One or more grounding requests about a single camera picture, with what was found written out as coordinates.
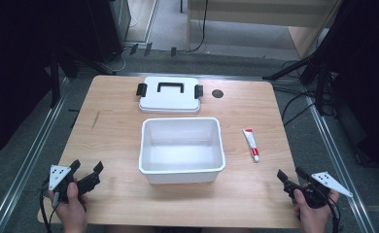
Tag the person's left hand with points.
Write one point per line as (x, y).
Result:
(72, 213)

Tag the white plastic storage box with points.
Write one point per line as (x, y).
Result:
(181, 152)

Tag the black metal stand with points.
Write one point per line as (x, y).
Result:
(54, 81)

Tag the dark curtain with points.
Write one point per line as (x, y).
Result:
(16, 64)
(369, 81)

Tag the metal floor rail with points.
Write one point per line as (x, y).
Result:
(339, 161)
(25, 161)

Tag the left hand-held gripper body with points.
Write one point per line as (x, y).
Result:
(59, 176)

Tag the white and red tube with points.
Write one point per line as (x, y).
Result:
(251, 142)

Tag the black tripod stand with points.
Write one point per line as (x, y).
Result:
(294, 66)

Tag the light wooden furniture frame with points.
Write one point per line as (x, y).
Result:
(307, 19)

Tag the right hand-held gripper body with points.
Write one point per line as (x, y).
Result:
(317, 195)

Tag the black cabinet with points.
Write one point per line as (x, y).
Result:
(110, 29)

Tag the dark round table grommet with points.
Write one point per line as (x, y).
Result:
(217, 93)

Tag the person's right hand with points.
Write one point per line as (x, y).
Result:
(314, 220)

